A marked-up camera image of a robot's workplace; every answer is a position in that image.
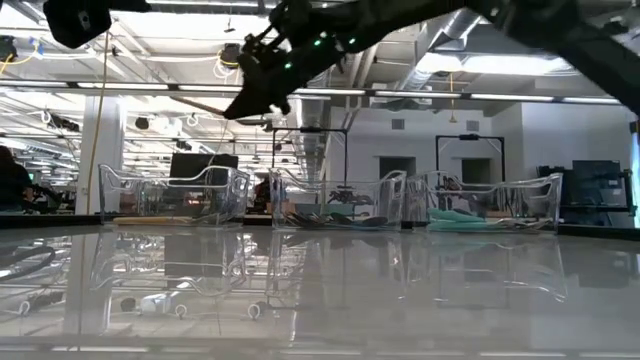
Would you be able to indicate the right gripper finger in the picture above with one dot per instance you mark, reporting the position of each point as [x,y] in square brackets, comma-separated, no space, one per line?
[250,102]

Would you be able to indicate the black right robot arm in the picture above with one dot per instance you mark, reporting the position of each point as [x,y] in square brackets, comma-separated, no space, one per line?
[550,30]

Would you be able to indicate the black monitor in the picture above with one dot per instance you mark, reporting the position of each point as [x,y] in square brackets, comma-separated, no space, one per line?
[200,162]

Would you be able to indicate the long ceiling light strip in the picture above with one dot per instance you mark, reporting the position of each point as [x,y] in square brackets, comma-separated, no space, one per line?
[150,86]

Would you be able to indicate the white column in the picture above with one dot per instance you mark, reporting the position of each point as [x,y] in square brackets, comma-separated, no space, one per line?
[112,150]

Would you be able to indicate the clear plastic bin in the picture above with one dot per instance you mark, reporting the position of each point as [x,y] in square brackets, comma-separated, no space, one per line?
[552,200]
[395,200]
[107,190]

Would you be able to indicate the person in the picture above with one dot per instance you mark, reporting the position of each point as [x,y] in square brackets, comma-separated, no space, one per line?
[12,185]

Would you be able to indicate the dark equipment station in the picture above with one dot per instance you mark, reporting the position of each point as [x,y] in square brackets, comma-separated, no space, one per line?
[595,175]

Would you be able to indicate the black ceiling camera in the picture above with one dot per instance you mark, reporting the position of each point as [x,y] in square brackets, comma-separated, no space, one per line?
[230,55]

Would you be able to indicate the black metal station frame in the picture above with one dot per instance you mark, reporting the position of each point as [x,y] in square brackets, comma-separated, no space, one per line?
[470,136]
[310,130]

